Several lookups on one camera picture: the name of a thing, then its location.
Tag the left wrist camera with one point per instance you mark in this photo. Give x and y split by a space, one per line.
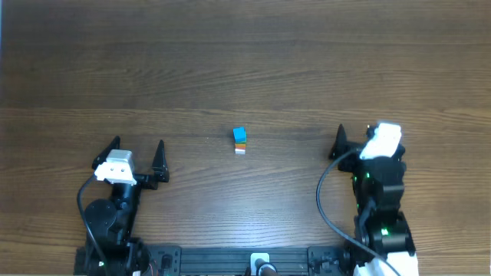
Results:
116 167

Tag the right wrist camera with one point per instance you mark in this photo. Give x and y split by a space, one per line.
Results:
381 140

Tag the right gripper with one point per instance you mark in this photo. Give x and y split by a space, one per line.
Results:
352 158

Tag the blue cube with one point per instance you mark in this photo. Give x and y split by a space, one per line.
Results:
239 134

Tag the green cube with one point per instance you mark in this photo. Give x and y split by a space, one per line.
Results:
241 142

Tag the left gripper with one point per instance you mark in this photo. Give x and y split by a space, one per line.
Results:
145 181

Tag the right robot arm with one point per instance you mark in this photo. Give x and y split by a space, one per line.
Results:
383 199

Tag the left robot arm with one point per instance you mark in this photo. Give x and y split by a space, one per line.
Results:
111 222

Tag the mounting rail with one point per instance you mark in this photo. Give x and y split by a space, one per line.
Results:
222 261

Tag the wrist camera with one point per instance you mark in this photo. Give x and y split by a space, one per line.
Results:
116 167
381 140

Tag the orange cube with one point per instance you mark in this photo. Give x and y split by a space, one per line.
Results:
240 146

